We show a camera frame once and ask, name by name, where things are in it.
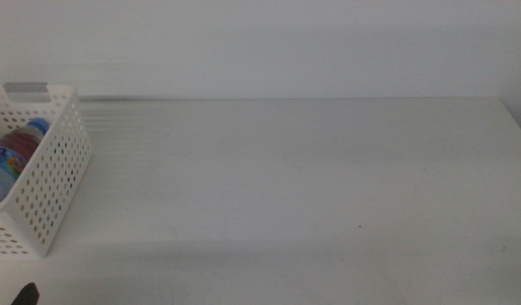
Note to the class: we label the white perforated plastic basket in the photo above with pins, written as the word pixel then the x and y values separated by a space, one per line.
pixel 52 190

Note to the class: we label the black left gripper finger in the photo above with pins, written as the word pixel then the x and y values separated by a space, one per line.
pixel 28 295

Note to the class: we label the small water bottle blue cap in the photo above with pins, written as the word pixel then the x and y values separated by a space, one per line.
pixel 10 161

